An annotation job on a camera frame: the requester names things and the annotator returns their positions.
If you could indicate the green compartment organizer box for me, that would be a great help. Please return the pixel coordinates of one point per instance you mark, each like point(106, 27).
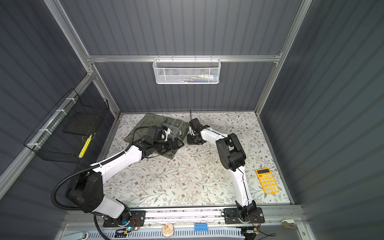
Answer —
point(135, 137)

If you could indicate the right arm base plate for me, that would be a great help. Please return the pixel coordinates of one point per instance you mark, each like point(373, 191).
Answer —
point(236, 216)

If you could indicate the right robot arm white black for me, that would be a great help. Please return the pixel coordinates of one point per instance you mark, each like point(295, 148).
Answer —
point(232, 157)

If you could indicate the yellow marker in black basket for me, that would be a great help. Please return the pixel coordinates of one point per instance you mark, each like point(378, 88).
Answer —
point(85, 147)

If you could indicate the markers in white basket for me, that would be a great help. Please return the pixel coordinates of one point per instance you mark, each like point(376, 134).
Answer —
point(210, 79)

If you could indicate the blue toy brick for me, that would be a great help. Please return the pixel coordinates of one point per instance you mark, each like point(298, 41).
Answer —
point(201, 228)

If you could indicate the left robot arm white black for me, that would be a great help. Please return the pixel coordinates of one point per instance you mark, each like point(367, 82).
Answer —
point(86, 189)

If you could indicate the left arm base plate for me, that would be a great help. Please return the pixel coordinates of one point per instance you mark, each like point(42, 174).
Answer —
point(133, 219)

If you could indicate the black wire mesh basket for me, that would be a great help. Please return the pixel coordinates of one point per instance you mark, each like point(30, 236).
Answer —
point(62, 137)

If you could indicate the white wire mesh basket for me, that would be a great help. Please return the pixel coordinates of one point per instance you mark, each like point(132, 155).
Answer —
point(167, 72)

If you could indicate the yellow calculator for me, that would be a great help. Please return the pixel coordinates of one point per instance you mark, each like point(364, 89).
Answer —
point(267, 180)

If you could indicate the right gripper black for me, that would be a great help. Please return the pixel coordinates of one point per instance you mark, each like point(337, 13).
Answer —
point(189, 136)

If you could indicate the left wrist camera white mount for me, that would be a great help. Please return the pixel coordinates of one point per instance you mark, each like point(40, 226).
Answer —
point(168, 133)

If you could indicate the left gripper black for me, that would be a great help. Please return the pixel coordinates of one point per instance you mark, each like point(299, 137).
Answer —
point(171, 147)

